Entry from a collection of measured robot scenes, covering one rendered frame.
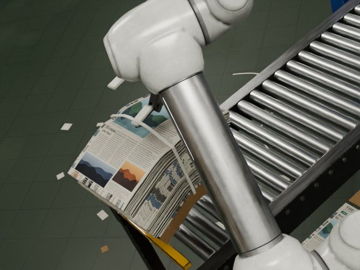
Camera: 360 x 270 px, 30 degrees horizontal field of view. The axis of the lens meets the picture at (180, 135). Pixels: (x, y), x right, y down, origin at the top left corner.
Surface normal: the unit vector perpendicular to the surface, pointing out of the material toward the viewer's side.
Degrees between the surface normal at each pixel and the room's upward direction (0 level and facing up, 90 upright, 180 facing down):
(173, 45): 58
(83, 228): 0
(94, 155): 16
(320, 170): 0
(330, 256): 11
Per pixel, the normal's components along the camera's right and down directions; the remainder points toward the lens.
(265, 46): -0.32, -0.71
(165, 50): 0.04, 0.09
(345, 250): -0.70, -0.08
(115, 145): -0.50, -0.50
